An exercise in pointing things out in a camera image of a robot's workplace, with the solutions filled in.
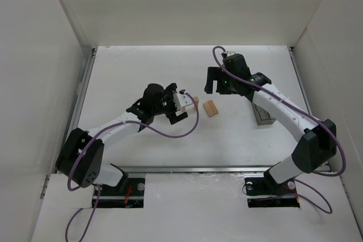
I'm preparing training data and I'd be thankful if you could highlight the plain wood block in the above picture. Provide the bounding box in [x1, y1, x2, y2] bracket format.
[192, 96, 199, 104]

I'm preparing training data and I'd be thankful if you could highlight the engraved wood block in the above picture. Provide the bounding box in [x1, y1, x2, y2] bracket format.
[207, 100, 219, 116]

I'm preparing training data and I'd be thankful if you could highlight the smoky transparent plastic box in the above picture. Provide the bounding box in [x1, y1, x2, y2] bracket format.
[252, 103, 276, 126]

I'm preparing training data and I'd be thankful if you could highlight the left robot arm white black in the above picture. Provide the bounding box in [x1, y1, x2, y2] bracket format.
[56, 83, 194, 192]

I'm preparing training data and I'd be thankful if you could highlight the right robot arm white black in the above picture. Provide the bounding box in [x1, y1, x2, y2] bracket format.
[204, 52, 337, 196]

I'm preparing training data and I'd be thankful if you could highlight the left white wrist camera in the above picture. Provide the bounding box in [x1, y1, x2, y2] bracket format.
[173, 90, 194, 112]

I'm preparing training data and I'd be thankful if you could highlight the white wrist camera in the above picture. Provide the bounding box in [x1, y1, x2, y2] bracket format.
[221, 51, 235, 58]
[173, 90, 194, 112]

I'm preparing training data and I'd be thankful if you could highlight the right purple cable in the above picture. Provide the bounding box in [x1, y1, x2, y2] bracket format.
[212, 45, 347, 215]

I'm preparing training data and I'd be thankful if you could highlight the purple cable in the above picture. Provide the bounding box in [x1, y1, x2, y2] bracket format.
[65, 90, 200, 242]
[212, 45, 347, 215]

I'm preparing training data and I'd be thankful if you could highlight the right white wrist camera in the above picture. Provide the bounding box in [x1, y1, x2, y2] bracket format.
[221, 51, 235, 58]

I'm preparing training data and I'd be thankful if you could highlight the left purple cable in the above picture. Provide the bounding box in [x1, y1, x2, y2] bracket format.
[65, 90, 200, 242]

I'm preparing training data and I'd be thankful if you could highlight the aluminium table frame rail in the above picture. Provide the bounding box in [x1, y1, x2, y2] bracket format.
[58, 46, 331, 175]

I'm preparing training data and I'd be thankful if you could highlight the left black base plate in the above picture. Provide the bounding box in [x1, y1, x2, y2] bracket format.
[96, 176, 145, 209]

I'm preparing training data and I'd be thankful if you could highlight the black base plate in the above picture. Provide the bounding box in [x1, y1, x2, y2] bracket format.
[96, 176, 145, 209]
[242, 173, 300, 208]

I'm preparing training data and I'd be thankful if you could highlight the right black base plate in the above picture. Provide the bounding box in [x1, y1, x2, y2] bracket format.
[242, 173, 300, 208]

